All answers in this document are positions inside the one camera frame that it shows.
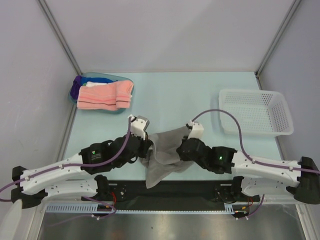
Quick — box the grey terry towel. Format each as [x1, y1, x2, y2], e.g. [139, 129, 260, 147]
[139, 126, 194, 189]

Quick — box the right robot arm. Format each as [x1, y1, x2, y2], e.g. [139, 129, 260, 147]
[176, 138, 320, 205]

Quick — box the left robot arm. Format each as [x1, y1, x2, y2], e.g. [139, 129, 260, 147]
[10, 134, 152, 209]

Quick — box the pink striped towel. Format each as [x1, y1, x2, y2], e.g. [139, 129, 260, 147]
[76, 80, 134, 111]

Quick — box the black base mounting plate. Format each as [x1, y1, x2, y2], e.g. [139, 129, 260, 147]
[93, 180, 260, 212]

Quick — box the white perforated plastic basket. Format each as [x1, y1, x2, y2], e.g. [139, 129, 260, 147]
[218, 89, 294, 137]

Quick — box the white towel in tray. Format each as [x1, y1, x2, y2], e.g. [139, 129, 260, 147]
[85, 81, 107, 88]

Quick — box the blue towel in tray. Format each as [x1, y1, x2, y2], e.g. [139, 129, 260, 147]
[80, 76, 114, 85]

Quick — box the purple towel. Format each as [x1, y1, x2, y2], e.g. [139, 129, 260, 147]
[69, 75, 82, 102]

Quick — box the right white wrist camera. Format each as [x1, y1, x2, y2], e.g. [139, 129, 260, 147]
[186, 120, 204, 139]

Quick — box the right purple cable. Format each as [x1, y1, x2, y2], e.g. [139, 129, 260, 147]
[191, 109, 320, 221]

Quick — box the slotted white cable duct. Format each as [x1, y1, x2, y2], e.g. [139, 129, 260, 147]
[45, 202, 234, 215]

